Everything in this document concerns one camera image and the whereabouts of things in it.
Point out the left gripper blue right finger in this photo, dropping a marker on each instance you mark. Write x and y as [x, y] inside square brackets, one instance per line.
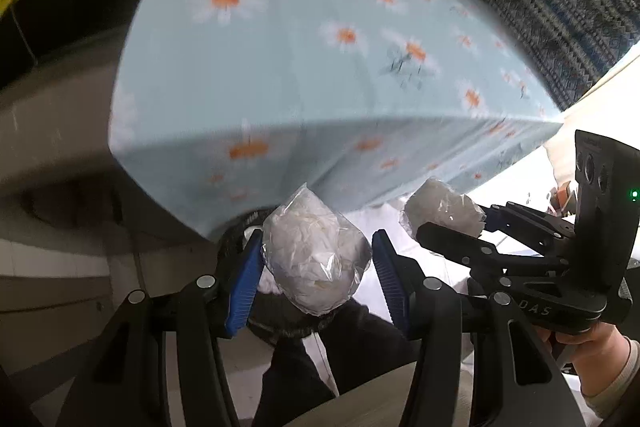
[395, 294]

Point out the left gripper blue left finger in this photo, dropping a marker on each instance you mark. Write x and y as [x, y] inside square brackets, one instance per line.
[245, 272]

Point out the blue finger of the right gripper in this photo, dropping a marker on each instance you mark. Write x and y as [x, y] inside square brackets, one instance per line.
[458, 247]
[498, 218]

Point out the white tissue wad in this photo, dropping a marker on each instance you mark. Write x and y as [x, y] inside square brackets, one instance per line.
[436, 202]

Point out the clear bag with tissue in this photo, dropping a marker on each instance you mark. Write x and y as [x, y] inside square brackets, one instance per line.
[315, 255]

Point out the right forearm beige sleeve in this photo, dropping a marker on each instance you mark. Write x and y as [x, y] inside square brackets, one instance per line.
[608, 400]

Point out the black lined trash bin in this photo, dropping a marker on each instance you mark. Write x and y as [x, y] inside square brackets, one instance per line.
[233, 241]

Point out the person's right hand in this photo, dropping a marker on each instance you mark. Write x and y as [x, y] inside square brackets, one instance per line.
[600, 355]

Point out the daisy print blue tablecloth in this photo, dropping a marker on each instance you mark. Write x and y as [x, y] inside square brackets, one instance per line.
[225, 106]

